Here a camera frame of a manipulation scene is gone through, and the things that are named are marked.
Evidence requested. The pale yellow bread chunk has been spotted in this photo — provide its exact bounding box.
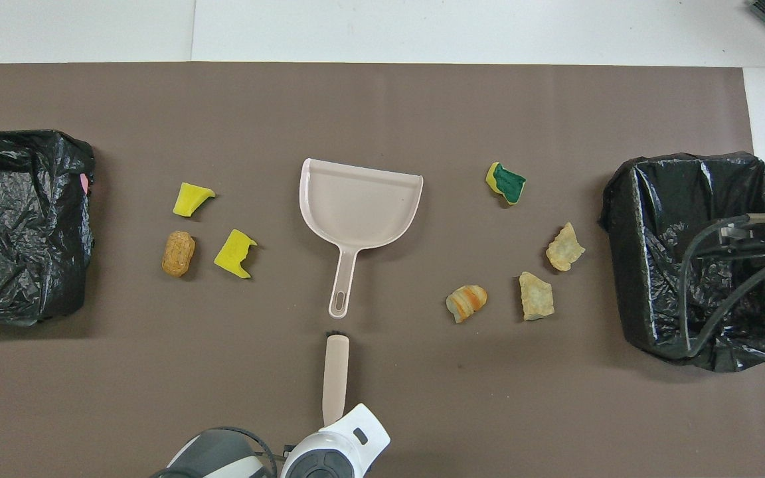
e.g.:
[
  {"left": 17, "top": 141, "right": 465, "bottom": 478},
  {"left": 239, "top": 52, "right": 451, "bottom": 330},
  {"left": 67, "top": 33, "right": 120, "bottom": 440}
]
[
  {"left": 519, "top": 271, "right": 555, "bottom": 322},
  {"left": 545, "top": 222, "right": 586, "bottom": 272}
]

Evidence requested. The green and yellow sponge piece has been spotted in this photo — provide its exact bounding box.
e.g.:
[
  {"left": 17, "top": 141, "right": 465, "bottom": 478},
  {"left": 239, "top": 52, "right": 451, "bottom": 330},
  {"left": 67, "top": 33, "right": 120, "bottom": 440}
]
[{"left": 485, "top": 161, "right": 527, "bottom": 206}]

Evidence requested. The orange striped bread piece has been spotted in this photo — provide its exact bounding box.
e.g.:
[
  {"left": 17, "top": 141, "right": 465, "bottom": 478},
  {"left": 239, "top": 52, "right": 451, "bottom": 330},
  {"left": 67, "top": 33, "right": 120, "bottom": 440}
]
[{"left": 446, "top": 285, "right": 488, "bottom": 324}]

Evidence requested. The beige plastic dustpan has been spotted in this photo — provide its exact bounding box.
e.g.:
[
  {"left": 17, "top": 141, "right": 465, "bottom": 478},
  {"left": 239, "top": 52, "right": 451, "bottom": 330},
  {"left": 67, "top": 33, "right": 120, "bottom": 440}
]
[{"left": 299, "top": 157, "right": 424, "bottom": 320}]

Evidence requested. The beige hand brush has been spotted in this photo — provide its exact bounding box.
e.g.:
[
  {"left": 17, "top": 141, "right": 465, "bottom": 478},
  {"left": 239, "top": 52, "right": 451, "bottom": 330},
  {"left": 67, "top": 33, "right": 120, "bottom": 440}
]
[{"left": 321, "top": 330, "right": 350, "bottom": 427}]

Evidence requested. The notched yellow sponge piece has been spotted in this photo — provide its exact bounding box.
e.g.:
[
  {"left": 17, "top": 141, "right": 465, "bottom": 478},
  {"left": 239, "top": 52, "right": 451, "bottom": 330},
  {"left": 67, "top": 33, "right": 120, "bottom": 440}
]
[{"left": 214, "top": 229, "right": 258, "bottom": 279}]

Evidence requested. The curved yellow sponge piece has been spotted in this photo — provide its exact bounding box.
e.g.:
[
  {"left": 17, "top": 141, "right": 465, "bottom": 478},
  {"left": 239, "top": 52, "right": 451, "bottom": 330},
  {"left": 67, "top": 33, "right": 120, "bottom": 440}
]
[{"left": 172, "top": 182, "right": 216, "bottom": 218}]

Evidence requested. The brown bread roll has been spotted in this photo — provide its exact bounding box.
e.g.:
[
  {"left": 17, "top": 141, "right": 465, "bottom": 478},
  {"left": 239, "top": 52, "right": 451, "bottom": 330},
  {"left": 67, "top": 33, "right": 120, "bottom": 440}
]
[{"left": 161, "top": 230, "right": 196, "bottom": 278}]

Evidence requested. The open bin with black bag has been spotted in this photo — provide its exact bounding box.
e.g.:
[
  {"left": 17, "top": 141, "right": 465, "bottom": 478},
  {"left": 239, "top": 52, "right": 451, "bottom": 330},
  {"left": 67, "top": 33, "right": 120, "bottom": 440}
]
[{"left": 598, "top": 151, "right": 765, "bottom": 372}]

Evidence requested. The brown paper table mat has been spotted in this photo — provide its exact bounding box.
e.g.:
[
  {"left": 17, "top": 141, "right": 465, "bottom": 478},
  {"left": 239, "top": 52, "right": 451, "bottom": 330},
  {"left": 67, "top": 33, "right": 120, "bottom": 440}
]
[{"left": 0, "top": 62, "right": 765, "bottom": 478}]

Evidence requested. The box wrapped in black bag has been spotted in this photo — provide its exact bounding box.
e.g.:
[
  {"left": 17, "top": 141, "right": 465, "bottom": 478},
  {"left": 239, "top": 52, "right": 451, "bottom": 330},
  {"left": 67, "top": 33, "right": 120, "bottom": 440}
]
[{"left": 0, "top": 129, "right": 96, "bottom": 326}]

